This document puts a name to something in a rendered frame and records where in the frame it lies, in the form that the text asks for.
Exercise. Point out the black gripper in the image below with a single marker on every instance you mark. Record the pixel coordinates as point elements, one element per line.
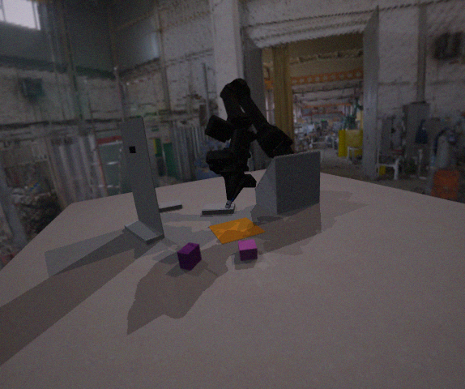
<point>234,158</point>

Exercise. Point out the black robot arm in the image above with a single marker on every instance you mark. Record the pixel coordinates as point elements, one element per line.
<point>236,95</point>

